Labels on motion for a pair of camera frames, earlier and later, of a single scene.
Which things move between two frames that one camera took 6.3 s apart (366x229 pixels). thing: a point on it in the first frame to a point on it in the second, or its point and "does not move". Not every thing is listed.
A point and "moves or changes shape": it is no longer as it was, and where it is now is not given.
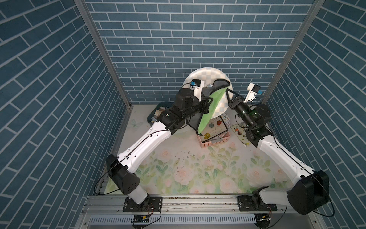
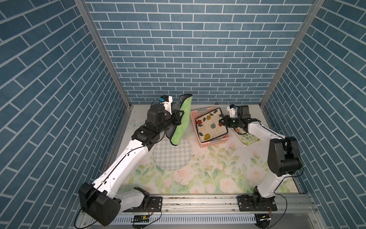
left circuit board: [141, 218] does not move
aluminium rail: [110, 204] does not move
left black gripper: [202, 106] to [176, 118]
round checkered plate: [208, 75] to [170, 157]
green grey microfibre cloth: [214, 91] moves or changes shape
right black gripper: [234, 105] to [225, 119]
